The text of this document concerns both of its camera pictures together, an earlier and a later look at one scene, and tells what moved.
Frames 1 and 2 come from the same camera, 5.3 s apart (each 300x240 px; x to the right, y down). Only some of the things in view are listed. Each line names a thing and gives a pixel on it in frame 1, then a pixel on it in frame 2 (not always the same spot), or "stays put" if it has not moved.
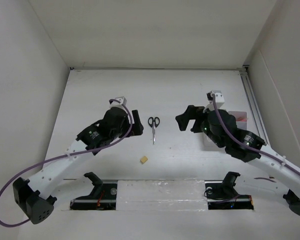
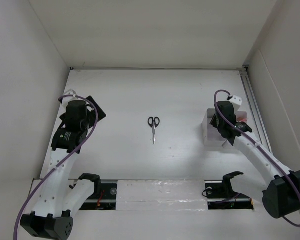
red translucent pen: [241, 119] stays put
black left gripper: [136, 128] → [93, 116]
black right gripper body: [199, 122] → [215, 122]
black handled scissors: [154, 123] stays put
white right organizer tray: [241, 119] stays put
